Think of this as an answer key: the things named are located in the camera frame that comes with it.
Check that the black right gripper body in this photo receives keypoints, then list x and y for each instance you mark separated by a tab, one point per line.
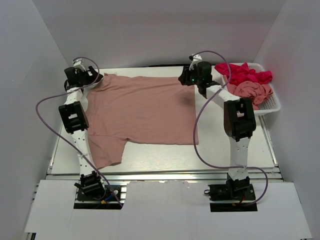
189	77

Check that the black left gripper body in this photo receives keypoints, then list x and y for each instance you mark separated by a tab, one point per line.
80	78

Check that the dusty pink t shirt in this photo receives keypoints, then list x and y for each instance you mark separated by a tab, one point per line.
142	110

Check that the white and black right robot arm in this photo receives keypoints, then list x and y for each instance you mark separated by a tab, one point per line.
239	124

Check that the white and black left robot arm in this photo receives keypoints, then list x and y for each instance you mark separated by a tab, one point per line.
76	124

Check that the magenta t shirt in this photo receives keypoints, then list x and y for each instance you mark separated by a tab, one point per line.
237	74

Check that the coral pink t shirt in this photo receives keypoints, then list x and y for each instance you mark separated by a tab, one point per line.
258	93

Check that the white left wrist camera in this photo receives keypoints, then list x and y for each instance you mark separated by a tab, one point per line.
78	62

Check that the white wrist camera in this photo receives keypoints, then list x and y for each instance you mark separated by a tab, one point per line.
78	62
195	59

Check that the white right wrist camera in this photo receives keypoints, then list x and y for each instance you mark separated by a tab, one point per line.
195	59

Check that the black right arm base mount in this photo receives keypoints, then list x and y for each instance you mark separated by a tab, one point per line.
223	200

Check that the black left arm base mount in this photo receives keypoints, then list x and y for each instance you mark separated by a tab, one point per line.
103	201

